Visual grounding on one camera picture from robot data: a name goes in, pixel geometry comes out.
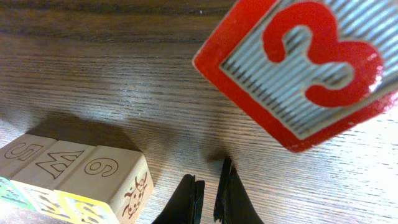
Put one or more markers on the red 3 block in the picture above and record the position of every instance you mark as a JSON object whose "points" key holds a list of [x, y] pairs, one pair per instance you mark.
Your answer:
{"points": [[305, 70]]}

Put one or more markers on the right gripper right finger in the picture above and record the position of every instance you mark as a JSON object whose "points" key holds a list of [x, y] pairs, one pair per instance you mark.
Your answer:
{"points": [[232, 204]]}

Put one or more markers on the green R block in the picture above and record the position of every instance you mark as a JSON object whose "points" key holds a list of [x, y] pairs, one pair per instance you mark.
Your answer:
{"points": [[14, 157]]}

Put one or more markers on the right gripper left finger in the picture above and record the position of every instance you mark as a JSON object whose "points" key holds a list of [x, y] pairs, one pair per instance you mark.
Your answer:
{"points": [[186, 203]]}

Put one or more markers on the yellow S block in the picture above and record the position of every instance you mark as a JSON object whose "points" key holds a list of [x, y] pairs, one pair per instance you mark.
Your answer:
{"points": [[43, 175]]}

